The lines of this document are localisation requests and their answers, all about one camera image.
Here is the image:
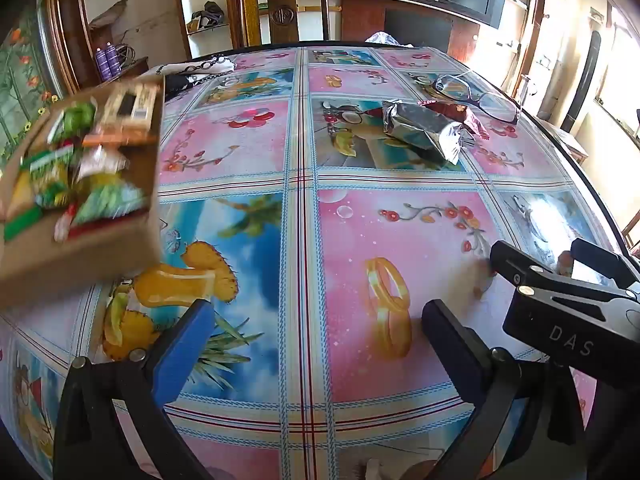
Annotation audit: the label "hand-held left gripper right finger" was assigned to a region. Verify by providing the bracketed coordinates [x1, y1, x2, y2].
[421, 299, 591, 480]

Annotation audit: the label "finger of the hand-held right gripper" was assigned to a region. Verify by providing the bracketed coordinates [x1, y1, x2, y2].
[490, 241, 556, 291]
[572, 238, 640, 291]

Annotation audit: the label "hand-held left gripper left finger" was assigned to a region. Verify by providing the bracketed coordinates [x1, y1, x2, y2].
[52, 299, 216, 480]

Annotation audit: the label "brown cardboard box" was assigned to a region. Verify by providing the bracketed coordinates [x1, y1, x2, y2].
[0, 77, 166, 306]

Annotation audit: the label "silver foil snack packet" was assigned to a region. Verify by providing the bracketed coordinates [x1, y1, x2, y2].
[382, 100, 463, 165]

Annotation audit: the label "purple-framed eyeglasses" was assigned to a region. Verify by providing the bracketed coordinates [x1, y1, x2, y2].
[432, 74, 521, 126]

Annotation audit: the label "dark red snack packet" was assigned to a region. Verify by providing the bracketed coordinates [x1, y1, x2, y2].
[417, 100, 493, 148]

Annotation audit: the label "pile of assorted snack packets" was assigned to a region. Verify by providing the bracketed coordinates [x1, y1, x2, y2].
[2, 82, 156, 241]

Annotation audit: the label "black and white patterned cloth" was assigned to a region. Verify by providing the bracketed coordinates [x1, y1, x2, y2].
[150, 55, 236, 81]

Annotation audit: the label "wooden side cabinet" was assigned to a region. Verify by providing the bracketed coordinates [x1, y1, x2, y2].
[115, 57, 151, 78]

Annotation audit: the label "floral glass panel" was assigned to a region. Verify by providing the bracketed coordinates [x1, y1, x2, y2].
[0, 7, 66, 161]

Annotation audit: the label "dark crumpled bundle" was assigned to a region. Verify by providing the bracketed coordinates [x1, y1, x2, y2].
[186, 2, 231, 35]

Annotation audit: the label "wooden chair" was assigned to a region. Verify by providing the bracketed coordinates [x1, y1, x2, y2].
[225, 0, 337, 53]

